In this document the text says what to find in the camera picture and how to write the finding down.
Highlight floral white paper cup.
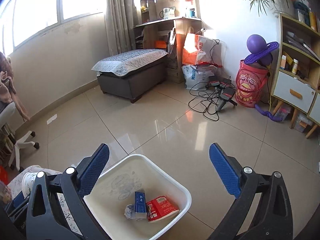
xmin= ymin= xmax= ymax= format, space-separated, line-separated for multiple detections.
xmin=21 ymin=171 xmax=62 ymax=198

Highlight blue cardboard box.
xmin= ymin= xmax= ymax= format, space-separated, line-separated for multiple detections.
xmin=135 ymin=192 xmax=147 ymax=219

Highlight white trash bin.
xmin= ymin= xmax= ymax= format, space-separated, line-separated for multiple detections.
xmin=84 ymin=154 xmax=191 ymax=239

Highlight floral tablecloth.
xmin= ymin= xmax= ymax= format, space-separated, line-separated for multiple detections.
xmin=1 ymin=171 xmax=84 ymax=239

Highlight crumpled tissue in bin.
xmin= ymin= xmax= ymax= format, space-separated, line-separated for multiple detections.
xmin=124 ymin=204 xmax=136 ymax=219

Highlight white office chair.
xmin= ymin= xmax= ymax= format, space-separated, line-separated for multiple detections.
xmin=0 ymin=101 xmax=40 ymax=172

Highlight white paper on floor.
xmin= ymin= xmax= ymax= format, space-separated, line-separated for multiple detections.
xmin=47 ymin=114 xmax=57 ymax=125

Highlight red snack box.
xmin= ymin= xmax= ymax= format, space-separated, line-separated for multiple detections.
xmin=146 ymin=196 xmax=180 ymax=223

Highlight pink blanket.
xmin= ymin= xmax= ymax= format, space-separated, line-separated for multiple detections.
xmin=1 ymin=52 xmax=30 ymax=121

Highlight wooden cabinet shelf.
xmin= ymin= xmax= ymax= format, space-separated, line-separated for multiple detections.
xmin=271 ymin=13 xmax=319 ymax=138

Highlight black handheld device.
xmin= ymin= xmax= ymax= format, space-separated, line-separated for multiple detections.
xmin=209 ymin=75 xmax=238 ymax=112

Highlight red snack bucket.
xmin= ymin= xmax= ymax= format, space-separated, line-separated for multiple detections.
xmin=235 ymin=60 xmax=269 ymax=108

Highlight grey storage ottoman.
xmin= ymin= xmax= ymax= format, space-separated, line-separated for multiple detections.
xmin=97 ymin=56 xmax=167 ymax=103

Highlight white blue plastic bag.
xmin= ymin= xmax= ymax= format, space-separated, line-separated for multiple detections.
xmin=182 ymin=65 xmax=214 ymax=90

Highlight purple bounce ball toy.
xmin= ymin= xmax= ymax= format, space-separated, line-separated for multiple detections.
xmin=244 ymin=34 xmax=279 ymax=67

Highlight quilted blue cover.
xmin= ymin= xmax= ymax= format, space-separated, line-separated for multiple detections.
xmin=91 ymin=49 xmax=169 ymax=77

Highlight orange white shopping bag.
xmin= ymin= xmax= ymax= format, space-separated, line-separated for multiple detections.
xmin=182 ymin=33 xmax=222 ymax=68

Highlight beige curtain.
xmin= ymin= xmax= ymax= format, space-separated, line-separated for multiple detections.
xmin=105 ymin=0 xmax=137 ymax=56

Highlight wooden desk shelf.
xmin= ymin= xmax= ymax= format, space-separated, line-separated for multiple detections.
xmin=134 ymin=0 xmax=202 ymax=83

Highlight black cables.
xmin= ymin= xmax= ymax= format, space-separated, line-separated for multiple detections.
xmin=187 ymin=38 xmax=238 ymax=123

